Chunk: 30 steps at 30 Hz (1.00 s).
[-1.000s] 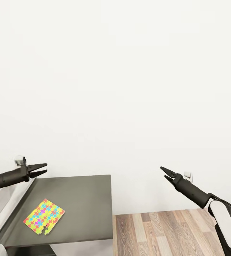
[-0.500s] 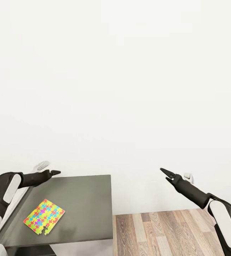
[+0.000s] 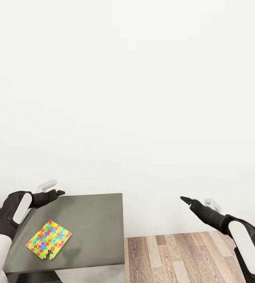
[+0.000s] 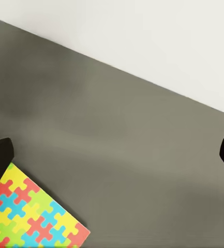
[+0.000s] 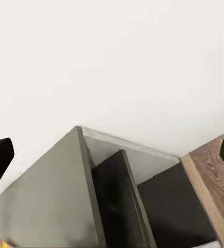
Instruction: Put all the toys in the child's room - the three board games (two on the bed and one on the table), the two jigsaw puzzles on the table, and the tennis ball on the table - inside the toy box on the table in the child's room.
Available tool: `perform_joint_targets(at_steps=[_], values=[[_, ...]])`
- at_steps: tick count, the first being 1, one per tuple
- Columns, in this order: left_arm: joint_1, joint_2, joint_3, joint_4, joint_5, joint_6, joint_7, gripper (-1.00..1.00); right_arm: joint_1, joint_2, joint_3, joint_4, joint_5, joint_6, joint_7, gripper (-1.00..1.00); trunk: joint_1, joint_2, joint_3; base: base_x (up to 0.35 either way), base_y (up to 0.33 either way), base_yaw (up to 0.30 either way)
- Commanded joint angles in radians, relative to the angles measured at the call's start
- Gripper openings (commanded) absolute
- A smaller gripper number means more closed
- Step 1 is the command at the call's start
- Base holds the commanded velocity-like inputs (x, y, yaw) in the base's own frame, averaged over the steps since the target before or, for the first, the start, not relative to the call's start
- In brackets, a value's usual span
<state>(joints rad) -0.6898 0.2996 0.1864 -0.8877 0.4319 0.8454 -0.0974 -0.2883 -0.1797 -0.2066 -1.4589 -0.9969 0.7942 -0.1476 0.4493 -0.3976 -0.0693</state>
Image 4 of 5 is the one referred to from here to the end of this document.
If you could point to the jigsaw puzzle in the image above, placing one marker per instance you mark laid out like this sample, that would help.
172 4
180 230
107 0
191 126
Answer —
30 218

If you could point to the desk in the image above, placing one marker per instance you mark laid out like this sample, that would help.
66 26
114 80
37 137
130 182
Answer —
135 163

